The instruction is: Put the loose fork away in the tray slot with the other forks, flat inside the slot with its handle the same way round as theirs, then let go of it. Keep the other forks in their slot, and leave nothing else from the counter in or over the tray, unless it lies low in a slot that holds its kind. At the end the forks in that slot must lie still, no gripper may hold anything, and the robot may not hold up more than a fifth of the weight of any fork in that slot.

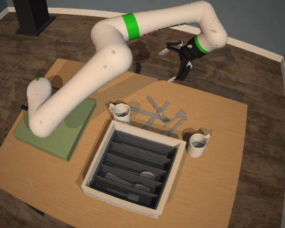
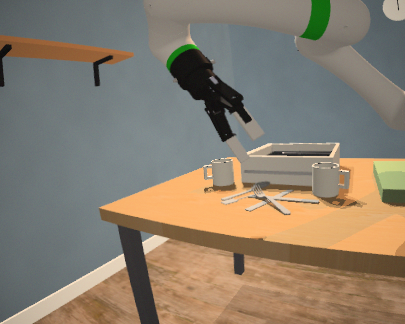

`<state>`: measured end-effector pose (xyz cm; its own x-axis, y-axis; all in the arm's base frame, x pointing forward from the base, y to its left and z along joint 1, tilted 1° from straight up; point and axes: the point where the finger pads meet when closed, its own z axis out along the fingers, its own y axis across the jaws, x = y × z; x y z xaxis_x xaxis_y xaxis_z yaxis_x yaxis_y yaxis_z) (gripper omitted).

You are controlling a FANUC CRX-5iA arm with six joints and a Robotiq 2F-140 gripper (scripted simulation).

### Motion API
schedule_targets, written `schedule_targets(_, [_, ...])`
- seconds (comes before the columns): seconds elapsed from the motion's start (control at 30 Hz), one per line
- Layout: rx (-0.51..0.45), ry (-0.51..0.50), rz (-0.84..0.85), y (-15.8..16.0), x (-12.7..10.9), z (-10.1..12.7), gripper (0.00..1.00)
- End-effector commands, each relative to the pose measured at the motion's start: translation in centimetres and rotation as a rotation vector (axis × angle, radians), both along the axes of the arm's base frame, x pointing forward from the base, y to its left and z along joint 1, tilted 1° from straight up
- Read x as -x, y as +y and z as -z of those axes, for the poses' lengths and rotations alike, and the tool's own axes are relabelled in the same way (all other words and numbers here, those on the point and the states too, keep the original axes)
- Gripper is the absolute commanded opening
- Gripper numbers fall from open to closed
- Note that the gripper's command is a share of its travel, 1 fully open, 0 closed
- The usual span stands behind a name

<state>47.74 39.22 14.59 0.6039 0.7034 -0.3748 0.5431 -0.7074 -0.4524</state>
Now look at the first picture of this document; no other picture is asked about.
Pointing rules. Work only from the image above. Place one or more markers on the white mug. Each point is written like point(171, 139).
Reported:
point(197, 144)
point(121, 113)

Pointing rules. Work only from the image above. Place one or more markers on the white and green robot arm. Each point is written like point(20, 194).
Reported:
point(113, 58)

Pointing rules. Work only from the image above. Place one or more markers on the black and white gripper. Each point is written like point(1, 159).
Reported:
point(185, 57)

